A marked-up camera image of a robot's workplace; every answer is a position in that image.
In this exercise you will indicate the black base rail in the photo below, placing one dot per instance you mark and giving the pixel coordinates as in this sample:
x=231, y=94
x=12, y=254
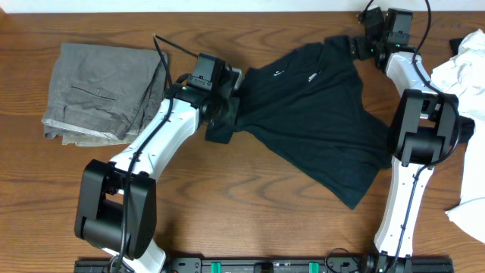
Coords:
x=335, y=264

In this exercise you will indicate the white crumpled garment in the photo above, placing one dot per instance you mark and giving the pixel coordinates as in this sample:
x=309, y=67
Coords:
x=463, y=76

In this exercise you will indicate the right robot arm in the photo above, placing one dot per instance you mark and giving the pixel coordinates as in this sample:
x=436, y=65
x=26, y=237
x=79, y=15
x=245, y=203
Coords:
x=424, y=132

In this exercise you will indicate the black garment under white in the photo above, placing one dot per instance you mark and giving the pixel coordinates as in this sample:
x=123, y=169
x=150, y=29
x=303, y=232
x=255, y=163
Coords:
x=454, y=45

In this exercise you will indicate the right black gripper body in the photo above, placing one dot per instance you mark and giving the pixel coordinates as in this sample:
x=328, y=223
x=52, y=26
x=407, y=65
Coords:
x=365, y=47

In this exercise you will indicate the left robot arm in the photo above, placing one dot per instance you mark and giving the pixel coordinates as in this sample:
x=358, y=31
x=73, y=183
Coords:
x=117, y=209

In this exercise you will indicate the folded grey shorts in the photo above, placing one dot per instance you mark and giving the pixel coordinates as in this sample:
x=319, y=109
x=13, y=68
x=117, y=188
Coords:
x=102, y=95

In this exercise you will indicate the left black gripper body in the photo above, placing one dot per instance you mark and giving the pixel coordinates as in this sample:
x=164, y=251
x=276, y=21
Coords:
x=224, y=111

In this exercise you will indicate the black Nike t-shirt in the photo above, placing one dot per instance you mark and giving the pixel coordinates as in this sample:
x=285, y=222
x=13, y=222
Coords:
x=307, y=108

